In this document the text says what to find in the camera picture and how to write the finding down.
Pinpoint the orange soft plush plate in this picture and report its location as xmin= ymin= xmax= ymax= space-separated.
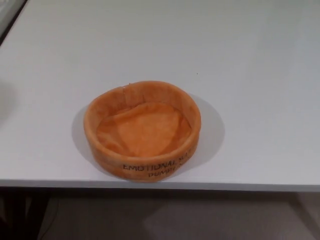
xmin=83 ymin=79 xmax=202 ymax=183

